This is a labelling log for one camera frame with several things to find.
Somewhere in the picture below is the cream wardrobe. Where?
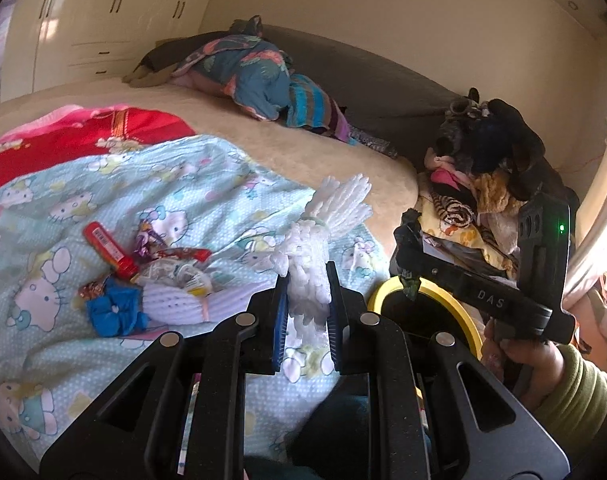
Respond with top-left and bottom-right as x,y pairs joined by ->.
1,0 -> 224,103

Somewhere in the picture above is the blue floral quilt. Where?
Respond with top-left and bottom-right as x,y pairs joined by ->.
171,15 -> 294,121

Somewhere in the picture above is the red and pink blanket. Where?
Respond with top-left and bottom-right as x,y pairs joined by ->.
0,104 -> 199,196

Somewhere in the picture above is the dark olive garment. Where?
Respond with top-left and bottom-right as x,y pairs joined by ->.
122,39 -> 209,87

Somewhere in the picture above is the clear plastic wrapper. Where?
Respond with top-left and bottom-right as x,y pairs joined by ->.
138,259 -> 220,297

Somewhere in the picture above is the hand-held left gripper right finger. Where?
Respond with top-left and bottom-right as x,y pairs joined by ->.
326,261 -> 571,480

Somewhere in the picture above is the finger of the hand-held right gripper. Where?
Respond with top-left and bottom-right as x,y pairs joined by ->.
392,225 -> 434,283

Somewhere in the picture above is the person's right forearm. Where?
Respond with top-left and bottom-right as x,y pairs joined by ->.
528,344 -> 607,461

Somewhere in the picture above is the pile of clothes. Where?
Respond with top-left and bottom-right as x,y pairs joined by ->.
416,87 -> 579,281

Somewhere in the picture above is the pink pillow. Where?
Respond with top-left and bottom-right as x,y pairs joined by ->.
171,71 -> 234,99

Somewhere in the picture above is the red plastic bottle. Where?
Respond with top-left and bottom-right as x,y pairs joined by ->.
84,221 -> 140,281

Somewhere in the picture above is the person's right hand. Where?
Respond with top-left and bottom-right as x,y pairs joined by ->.
483,320 -> 565,410

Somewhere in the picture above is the grey headboard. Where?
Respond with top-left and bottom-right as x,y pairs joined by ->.
261,24 -> 464,161

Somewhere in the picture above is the person's dark trouser leg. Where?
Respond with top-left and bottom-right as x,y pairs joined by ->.
246,390 -> 369,480

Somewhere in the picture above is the red snack wrapper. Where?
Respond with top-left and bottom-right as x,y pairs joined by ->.
151,246 -> 213,266

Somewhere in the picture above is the striped towel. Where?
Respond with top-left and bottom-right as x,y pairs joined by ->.
286,74 -> 351,141

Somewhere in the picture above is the beige bed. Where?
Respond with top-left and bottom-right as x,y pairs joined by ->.
0,72 -> 419,271

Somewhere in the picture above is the yellow trash bin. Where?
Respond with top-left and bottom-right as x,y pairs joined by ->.
367,276 -> 484,376

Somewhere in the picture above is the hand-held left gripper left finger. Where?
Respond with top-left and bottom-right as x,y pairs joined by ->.
38,275 -> 289,480

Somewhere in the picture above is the dark patterned cloth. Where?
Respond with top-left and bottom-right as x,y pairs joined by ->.
347,124 -> 400,159

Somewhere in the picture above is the purple candy wrapper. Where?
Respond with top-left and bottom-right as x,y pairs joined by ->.
134,219 -> 170,262

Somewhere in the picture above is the light blue printed blanket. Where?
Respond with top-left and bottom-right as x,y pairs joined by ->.
0,133 -> 391,466

